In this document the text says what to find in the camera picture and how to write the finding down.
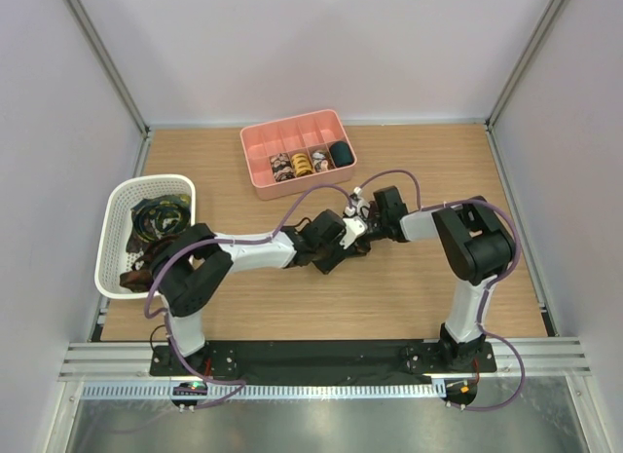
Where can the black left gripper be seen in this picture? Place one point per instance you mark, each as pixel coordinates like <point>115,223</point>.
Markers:
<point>326,265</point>

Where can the dark red patterned tie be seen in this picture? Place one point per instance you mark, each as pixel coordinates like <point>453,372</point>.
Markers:
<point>362,247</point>

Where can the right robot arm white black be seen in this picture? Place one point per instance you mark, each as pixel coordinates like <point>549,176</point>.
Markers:
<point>481,247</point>

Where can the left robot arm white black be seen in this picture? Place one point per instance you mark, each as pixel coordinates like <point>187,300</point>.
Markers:
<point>189,271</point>

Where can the rolled dark teal tie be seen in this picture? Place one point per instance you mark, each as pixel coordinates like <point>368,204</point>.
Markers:
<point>341,154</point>

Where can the rolled white floral tie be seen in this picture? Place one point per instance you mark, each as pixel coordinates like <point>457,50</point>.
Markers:
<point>321,161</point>

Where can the rolled yellow tie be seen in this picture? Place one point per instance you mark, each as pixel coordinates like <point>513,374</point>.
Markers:
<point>301,164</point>

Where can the pink divided organizer tray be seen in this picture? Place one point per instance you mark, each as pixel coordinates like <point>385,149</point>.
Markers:
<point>302,133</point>

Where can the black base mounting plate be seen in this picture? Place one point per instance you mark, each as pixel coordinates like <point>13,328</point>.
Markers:
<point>337,363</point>

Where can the white perforated plastic basket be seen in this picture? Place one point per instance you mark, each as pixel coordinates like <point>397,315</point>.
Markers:
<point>112,258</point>

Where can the perforated metal cable rail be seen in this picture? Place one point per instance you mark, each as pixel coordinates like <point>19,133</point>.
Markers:
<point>194,391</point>

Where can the right aluminium frame post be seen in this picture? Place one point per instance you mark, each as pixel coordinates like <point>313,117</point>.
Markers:
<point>538,37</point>

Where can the aluminium frame post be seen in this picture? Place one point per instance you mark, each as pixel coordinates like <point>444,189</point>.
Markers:
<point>538,37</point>
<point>80,14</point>

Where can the left aluminium frame post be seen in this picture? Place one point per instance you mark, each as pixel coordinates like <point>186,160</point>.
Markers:
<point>80,14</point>

